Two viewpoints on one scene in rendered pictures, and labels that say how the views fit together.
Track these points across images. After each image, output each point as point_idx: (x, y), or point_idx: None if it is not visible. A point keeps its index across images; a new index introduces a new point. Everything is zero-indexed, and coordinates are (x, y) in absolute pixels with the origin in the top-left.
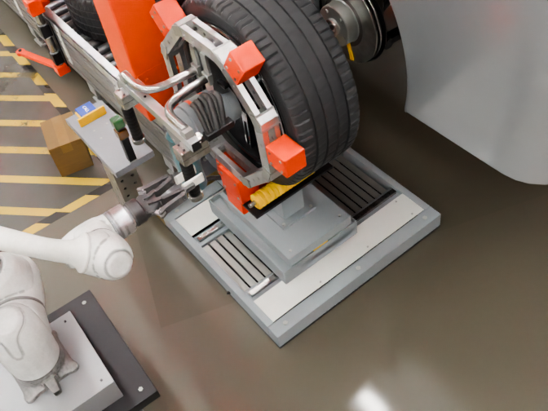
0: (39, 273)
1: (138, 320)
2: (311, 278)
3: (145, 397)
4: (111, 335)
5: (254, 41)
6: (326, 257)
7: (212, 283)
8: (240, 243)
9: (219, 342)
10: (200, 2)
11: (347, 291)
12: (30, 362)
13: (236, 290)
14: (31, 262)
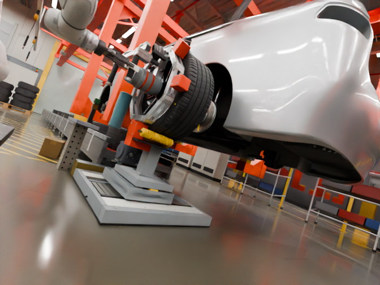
0: (5, 73)
1: (16, 184)
2: (140, 204)
3: None
4: (3, 129)
5: None
6: (151, 204)
7: (78, 194)
8: (107, 187)
9: (60, 208)
10: None
11: (158, 220)
12: None
13: (94, 190)
14: (8, 67)
